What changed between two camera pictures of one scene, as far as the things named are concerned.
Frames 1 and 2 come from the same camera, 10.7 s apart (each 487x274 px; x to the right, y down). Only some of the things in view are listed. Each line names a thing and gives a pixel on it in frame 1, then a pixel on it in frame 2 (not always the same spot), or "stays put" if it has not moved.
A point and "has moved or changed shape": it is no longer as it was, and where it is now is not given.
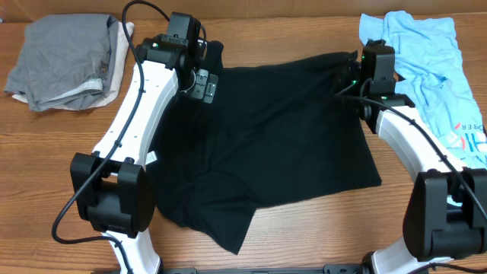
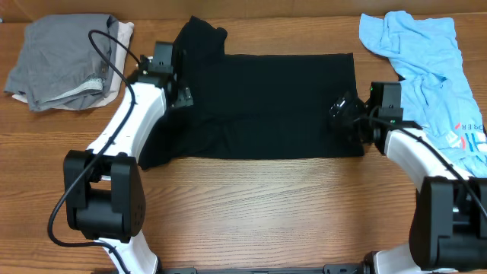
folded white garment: x=125 y=30 stays put
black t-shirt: x=276 y=134 has moved or changed shape
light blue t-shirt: x=430 y=70 stays put
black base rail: x=329 y=269 stays put
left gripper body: x=197 y=90 to x=184 y=97
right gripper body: x=347 y=76 to x=352 y=109
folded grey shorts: x=68 y=61 stays put
